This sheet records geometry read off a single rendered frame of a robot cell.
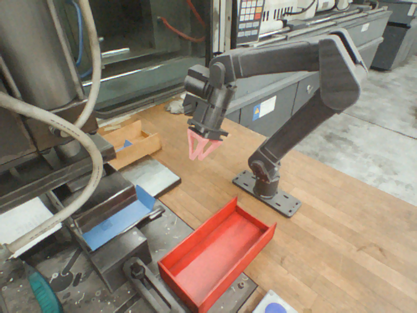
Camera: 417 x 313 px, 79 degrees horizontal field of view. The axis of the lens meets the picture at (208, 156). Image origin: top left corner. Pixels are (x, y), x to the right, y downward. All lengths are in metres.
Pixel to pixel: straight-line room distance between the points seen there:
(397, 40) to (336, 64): 4.41
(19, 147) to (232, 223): 0.48
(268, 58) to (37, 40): 0.38
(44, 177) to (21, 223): 0.32
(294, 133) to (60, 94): 0.44
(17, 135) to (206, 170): 0.56
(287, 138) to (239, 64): 0.19
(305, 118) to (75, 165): 0.44
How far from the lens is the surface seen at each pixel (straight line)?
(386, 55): 4.95
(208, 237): 0.64
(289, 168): 0.86
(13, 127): 0.37
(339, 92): 0.51
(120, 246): 0.56
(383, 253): 0.74
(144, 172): 0.79
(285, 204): 0.73
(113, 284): 0.59
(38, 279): 0.66
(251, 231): 0.66
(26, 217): 0.75
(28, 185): 0.44
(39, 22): 0.38
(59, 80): 0.40
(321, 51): 0.49
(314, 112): 0.55
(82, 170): 0.46
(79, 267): 0.67
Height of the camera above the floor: 1.43
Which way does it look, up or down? 38 degrees down
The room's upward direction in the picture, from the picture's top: straight up
